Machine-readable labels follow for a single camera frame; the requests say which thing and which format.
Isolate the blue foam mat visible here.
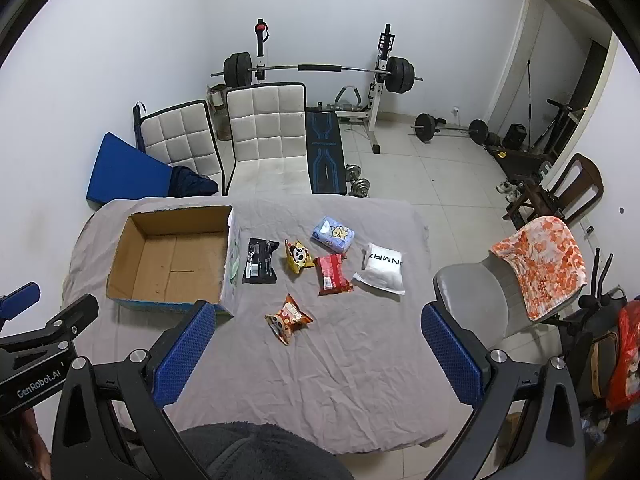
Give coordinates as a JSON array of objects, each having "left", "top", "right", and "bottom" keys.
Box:
[{"left": 86, "top": 132, "right": 173, "bottom": 209}]

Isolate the black speaker box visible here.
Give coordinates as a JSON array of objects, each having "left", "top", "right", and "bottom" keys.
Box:
[{"left": 501, "top": 124, "right": 528, "bottom": 150}]

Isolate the blue tissue pack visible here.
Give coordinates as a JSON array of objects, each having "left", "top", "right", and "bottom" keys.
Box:
[{"left": 312, "top": 216, "right": 356, "bottom": 253}]

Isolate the short barbell with black plates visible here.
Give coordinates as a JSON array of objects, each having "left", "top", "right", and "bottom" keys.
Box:
[{"left": 409, "top": 112, "right": 488, "bottom": 146}]

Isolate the black equipment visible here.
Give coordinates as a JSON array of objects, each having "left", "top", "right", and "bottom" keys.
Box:
[{"left": 560, "top": 247, "right": 631, "bottom": 401}]

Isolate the brown wooden chair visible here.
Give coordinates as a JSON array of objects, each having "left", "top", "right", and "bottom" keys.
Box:
[{"left": 502, "top": 152, "right": 605, "bottom": 231}]

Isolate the white door frame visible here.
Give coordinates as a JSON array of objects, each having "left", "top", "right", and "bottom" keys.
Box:
[{"left": 487, "top": 0, "right": 621, "bottom": 161}]

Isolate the orange snack packet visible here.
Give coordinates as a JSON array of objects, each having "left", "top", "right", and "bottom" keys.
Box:
[{"left": 265, "top": 294, "right": 314, "bottom": 346}]

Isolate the black snack packet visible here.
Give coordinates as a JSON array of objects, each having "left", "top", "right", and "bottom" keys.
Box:
[{"left": 242, "top": 238, "right": 281, "bottom": 285}]

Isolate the white padded chair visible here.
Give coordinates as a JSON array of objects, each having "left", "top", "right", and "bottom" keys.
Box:
[
  {"left": 132, "top": 99, "right": 223, "bottom": 196},
  {"left": 222, "top": 82, "right": 308, "bottom": 197}
]

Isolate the grey tablecloth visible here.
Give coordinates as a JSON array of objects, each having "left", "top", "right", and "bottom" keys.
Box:
[{"left": 60, "top": 195, "right": 448, "bottom": 456}]

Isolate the yellow panda snack packet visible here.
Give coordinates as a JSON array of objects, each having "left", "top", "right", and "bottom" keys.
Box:
[{"left": 284, "top": 239, "right": 319, "bottom": 276}]

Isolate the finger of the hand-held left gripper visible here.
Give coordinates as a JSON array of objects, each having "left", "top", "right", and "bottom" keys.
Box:
[
  {"left": 0, "top": 294, "right": 100, "bottom": 361},
  {"left": 0, "top": 282, "right": 42, "bottom": 322}
]

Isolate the white bench press rack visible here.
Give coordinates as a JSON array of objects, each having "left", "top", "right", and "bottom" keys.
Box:
[{"left": 250, "top": 19, "right": 396, "bottom": 155}]

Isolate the white soft pack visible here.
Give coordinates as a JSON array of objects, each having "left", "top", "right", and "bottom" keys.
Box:
[{"left": 352, "top": 243, "right": 406, "bottom": 296}]

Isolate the black exercise machine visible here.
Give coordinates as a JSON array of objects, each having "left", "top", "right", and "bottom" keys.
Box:
[{"left": 530, "top": 99, "right": 586, "bottom": 161}]

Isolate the red snack packet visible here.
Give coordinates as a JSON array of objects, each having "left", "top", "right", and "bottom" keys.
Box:
[{"left": 316, "top": 253, "right": 355, "bottom": 297}]

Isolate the long barbell with black plates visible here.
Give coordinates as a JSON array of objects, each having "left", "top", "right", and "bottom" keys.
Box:
[{"left": 210, "top": 51, "right": 423, "bottom": 95}]

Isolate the black fleece garment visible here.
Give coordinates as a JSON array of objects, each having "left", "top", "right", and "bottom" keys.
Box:
[{"left": 177, "top": 422, "right": 356, "bottom": 480}]

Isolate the dark blue cloth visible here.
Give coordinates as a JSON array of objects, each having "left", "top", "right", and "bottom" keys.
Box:
[{"left": 167, "top": 164, "right": 221, "bottom": 197}]

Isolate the orange floral towel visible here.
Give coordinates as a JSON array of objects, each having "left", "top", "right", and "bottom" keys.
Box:
[{"left": 490, "top": 216, "right": 587, "bottom": 322}]

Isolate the grey plastic chair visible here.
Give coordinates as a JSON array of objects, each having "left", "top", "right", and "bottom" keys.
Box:
[{"left": 432, "top": 255, "right": 546, "bottom": 356}]

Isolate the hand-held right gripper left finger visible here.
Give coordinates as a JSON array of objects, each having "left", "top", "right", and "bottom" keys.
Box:
[{"left": 50, "top": 301, "right": 217, "bottom": 480}]

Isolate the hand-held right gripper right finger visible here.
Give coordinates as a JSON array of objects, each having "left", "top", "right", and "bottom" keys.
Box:
[{"left": 421, "top": 301, "right": 586, "bottom": 480}]

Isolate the cardboard box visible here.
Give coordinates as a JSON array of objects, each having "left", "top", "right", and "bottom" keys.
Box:
[{"left": 106, "top": 205, "right": 236, "bottom": 318}]

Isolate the black and blue bench pad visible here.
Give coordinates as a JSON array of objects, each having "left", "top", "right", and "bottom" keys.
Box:
[{"left": 305, "top": 108, "right": 347, "bottom": 196}]

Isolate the red plastic bag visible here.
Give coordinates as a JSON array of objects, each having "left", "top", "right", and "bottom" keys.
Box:
[{"left": 606, "top": 300, "right": 640, "bottom": 413}]

